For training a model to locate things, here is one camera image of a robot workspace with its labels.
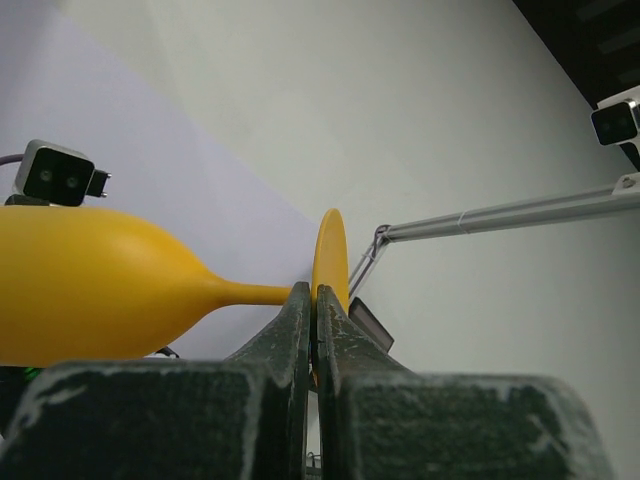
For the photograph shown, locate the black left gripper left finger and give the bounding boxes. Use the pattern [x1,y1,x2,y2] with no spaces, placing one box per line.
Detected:
[1,283,310,479]

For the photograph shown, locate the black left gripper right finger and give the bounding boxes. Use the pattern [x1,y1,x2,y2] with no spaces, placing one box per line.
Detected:
[315,286,614,479]

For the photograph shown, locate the yellow wine glass front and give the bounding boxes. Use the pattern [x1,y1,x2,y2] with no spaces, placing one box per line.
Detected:
[0,207,350,391]

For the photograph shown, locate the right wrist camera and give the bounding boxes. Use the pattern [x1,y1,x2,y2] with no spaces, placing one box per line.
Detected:
[1,139,112,207]

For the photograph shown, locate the overhead camera on boom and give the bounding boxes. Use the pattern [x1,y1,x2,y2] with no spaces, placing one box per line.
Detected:
[591,85,639,169]

